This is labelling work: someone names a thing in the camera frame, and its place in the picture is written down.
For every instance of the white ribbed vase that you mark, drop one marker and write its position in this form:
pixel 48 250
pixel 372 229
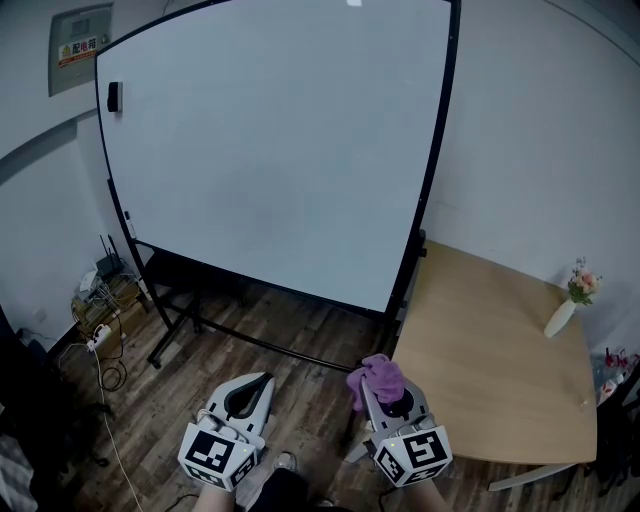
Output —
pixel 559 320

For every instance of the grey electrical wall panel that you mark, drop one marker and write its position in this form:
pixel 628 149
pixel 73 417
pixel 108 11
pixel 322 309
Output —
pixel 80 30

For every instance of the whiteboard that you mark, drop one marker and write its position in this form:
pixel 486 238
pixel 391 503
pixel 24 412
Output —
pixel 275 150

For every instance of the person's right forearm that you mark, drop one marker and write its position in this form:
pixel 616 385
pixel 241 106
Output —
pixel 425 500

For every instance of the white bottle red label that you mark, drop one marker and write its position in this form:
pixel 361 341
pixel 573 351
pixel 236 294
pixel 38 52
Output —
pixel 611 387

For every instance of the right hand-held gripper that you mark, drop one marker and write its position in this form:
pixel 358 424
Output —
pixel 425 450

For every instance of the light wooden table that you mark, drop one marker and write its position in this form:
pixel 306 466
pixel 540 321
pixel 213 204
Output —
pixel 490 375

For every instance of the pink flower bouquet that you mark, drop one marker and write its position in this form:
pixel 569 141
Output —
pixel 584 282

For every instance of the person's left forearm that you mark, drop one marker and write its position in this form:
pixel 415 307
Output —
pixel 212 502

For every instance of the black router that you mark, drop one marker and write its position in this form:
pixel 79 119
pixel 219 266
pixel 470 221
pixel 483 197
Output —
pixel 110 267

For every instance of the white marker pen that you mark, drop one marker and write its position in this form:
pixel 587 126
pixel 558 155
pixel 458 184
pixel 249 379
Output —
pixel 130 225

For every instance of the person's dark trousers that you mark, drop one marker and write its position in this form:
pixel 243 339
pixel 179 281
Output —
pixel 285 492

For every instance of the person's left shoe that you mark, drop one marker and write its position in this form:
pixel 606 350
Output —
pixel 285 461

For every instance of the clear bag with red items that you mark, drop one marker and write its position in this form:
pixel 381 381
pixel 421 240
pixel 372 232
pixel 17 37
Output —
pixel 617 360

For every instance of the black whiteboard eraser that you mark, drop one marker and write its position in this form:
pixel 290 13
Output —
pixel 115 96

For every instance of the purple cleaning cloth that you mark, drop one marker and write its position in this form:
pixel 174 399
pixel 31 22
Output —
pixel 382 375

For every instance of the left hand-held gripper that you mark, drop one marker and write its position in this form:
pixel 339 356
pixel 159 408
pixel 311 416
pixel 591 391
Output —
pixel 207 452

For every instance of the white power strip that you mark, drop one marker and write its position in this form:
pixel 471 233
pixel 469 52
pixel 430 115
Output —
pixel 98 337

